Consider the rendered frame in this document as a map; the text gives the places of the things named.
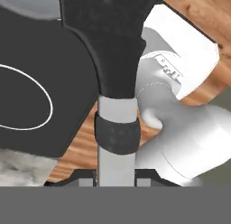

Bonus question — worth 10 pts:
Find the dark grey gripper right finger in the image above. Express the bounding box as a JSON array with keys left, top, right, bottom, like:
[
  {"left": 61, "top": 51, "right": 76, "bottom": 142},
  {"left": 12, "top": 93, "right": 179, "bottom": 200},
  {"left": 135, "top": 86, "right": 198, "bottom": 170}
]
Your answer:
[{"left": 134, "top": 168, "right": 182, "bottom": 188}]

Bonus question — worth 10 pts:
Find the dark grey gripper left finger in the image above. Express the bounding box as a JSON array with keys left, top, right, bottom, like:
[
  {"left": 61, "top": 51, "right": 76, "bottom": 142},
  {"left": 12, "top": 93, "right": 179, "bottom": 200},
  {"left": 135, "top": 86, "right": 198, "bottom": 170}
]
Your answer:
[{"left": 44, "top": 168, "right": 98, "bottom": 188}]

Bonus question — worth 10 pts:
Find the black spatula with grey handle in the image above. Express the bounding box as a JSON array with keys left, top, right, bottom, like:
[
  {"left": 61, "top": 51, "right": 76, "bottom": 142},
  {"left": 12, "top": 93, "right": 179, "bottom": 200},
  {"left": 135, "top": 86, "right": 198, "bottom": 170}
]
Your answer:
[{"left": 58, "top": 0, "right": 163, "bottom": 188}]

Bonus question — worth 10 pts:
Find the white rounded object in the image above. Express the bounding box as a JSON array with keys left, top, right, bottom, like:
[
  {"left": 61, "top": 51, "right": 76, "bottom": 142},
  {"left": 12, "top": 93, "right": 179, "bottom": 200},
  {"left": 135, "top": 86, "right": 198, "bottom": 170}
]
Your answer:
[{"left": 134, "top": 4, "right": 231, "bottom": 188}]

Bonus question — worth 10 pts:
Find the black hob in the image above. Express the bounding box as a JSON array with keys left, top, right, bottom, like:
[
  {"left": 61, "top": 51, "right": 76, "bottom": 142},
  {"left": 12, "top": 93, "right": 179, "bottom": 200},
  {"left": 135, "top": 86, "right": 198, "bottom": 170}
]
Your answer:
[{"left": 0, "top": 5, "right": 100, "bottom": 159}]

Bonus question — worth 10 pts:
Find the grey round dish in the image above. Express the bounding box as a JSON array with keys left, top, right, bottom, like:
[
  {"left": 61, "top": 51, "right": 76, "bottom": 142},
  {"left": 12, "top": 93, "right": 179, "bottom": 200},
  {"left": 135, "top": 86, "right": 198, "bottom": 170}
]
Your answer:
[{"left": 0, "top": 0, "right": 63, "bottom": 22}]

